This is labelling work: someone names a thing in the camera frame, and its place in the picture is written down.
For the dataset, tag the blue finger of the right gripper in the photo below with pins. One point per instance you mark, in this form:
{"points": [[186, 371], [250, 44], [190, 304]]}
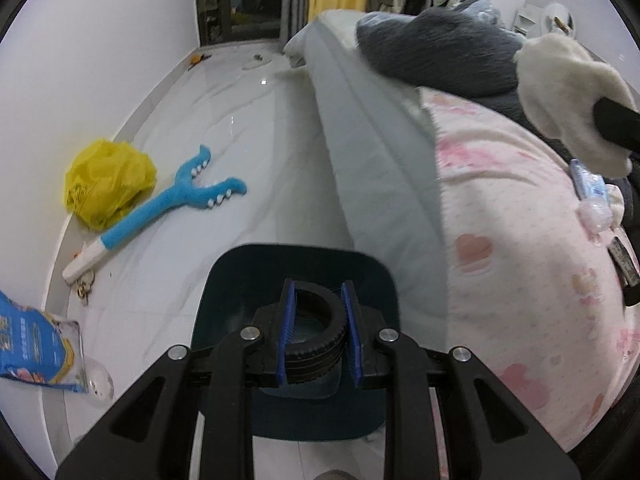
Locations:
{"points": [[617, 124]]}

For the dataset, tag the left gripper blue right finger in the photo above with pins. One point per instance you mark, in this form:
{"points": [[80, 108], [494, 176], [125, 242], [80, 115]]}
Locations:
{"points": [[355, 352]]}

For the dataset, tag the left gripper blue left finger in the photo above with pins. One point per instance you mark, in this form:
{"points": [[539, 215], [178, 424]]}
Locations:
{"points": [[287, 312]]}

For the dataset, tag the black ribbed roll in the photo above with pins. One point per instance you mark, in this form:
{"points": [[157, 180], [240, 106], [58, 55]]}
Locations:
{"points": [[317, 343]]}

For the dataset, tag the blue white tissue pack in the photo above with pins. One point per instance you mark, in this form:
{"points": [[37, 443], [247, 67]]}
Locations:
{"points": [[589, 187]]}

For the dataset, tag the white tissue ball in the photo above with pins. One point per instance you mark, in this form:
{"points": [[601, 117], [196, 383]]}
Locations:
{"points": [[559, 83]]}

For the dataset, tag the clear plastic wrapper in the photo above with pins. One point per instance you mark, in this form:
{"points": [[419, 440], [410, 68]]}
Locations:
{"points": [[595, 214]]}

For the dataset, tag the black Face tissue pack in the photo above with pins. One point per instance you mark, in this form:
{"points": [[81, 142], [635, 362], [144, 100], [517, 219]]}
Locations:
{"points": [[626, 270]]}

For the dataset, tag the round white vanity mirror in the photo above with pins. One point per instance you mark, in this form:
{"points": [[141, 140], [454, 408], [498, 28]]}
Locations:
{"points": [[556, 19]]}

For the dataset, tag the white dressing table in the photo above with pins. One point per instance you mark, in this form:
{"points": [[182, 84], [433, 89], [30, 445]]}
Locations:
{"points": [[526, 21]]}

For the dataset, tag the blue plush slingshot toy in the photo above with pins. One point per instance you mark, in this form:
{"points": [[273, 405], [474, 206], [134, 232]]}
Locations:
{"points": [[183, 192]]}

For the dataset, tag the blue white patterned duvet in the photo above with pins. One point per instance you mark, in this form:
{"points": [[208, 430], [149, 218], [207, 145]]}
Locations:
{"points": [[482, 11]]}

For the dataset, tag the dark grey fleece blanket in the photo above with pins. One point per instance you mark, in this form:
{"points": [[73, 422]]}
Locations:
{"points": [[446, 50]]}

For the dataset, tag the pink cartoon bed sheet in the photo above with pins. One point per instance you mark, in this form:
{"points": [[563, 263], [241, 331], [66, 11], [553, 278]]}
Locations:
{"points": [[534, 295]]}

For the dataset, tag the grey bed mattress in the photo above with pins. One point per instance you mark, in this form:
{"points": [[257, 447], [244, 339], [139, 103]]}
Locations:
{"points": [[381, 144]]}

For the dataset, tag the yellow plastic bag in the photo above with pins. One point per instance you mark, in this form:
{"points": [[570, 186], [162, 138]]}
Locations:
{"points": [[106, 181]]}

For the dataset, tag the blue snack bag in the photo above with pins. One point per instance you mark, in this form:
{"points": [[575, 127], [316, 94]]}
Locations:
{"points": [[43, 349]]}

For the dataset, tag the white flat item on floor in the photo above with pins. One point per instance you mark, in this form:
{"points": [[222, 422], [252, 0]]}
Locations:
{"points": [[257, 61]]}

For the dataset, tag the orange item on floor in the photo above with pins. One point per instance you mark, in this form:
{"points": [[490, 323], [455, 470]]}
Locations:
{"points": [[197, 59]]}

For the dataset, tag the small keychain on floor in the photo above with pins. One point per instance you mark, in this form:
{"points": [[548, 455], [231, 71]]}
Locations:
{"points": [[83, 286]]}

